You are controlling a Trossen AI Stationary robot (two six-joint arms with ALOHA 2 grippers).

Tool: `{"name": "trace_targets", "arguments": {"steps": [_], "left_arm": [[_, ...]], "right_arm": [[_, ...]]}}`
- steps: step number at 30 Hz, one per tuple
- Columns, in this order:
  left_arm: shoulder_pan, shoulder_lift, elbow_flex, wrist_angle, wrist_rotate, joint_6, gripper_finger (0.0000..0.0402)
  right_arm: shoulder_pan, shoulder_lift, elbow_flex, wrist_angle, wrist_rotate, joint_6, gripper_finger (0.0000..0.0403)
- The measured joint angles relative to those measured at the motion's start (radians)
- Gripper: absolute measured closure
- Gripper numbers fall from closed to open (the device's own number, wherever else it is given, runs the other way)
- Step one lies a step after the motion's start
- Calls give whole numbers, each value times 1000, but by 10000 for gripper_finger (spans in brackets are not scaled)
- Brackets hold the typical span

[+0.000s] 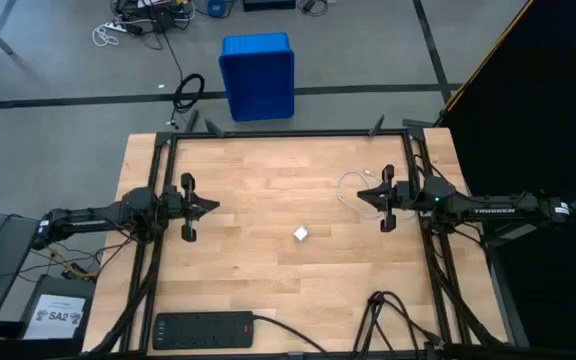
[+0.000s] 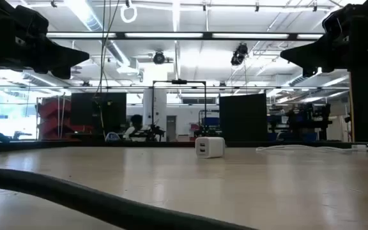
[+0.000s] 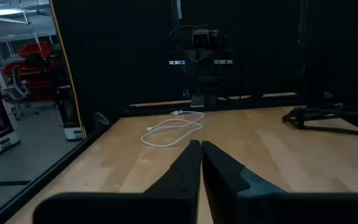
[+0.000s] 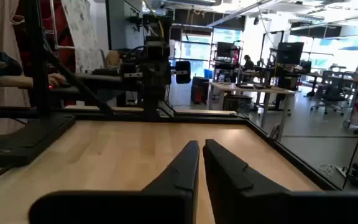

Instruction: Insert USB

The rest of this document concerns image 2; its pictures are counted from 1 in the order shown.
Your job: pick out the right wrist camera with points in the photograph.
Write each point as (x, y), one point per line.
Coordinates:
(332, 24)

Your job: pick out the black monitor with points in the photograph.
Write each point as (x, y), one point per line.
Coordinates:
(81, 111)

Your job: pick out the black square panel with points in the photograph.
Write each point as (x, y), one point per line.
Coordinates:
(243, 118)

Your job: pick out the black table frame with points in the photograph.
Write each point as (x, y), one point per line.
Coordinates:
(75, 146)

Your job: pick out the grey horizontal frame bar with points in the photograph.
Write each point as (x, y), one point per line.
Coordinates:
(123, 87)

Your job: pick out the round black ceiling camera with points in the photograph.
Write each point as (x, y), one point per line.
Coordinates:
(159, 57)

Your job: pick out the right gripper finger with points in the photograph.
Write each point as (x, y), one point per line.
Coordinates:
(310, 72)
(315, 51)

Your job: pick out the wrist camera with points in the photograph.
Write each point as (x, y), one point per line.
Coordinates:
(332, 24)
(32, 19)

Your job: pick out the white USB charger cube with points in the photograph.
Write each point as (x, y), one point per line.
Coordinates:
(211, 147)

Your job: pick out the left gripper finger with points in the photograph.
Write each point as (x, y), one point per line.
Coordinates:
(59, 54)
(61, 73)

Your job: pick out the black background robot station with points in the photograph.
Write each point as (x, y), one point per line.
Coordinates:
(299, 119)

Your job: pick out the blue office chair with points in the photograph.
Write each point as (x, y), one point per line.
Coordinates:
(112, 137)

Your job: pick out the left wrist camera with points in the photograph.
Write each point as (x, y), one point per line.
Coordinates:
(32, 19)

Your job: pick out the person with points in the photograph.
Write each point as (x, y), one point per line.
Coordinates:
(136, 121)

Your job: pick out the blue storage crate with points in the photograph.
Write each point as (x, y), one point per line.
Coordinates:
(211, 121)

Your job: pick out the red storage shelf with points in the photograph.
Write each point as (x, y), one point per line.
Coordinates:
(48, 110)

